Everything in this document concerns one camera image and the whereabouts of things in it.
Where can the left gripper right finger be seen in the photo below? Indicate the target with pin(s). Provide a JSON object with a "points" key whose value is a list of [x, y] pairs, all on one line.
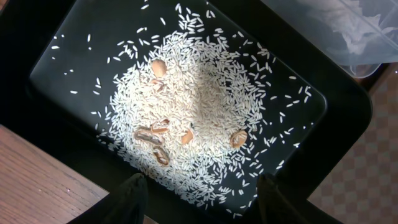
{"points": [[278, 205]]}

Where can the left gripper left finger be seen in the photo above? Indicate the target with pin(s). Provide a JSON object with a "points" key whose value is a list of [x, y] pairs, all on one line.
{"points": [[127, 204]]}

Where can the pile of rice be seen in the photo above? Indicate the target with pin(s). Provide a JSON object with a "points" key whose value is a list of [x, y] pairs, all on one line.
{"points": [[218, 82]]}

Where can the black food waste tray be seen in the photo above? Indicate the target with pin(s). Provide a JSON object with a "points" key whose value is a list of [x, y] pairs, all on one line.
{"points": [[54, 71]]}

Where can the clear plastic waste bin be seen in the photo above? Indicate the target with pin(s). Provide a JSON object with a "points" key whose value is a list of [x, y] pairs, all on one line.
{"points": [[358, 35]]}

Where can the peanut shell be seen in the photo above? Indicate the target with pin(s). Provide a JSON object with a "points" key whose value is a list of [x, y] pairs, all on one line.
{"points": [[238, 139], [159, 68], [161, 156], [160, 127], [189, 135], [146, 135]]}

